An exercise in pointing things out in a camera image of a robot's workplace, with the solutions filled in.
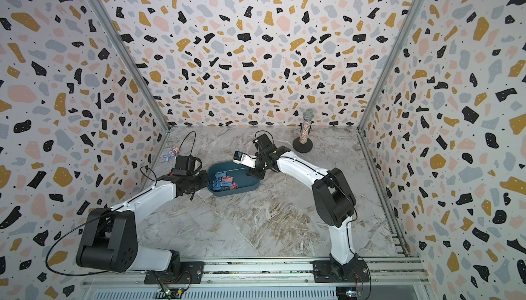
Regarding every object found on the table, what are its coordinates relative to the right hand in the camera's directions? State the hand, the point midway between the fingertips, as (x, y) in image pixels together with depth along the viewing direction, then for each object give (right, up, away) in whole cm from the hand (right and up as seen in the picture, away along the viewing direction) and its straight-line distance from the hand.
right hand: (249, 168), depth 90 cm
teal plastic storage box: (-12, -6, +7) cm, 15 cm away
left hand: (-18, -5, +1) cm, 18 cm away
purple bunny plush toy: (-42, +6, +16) cm, 45 cm away
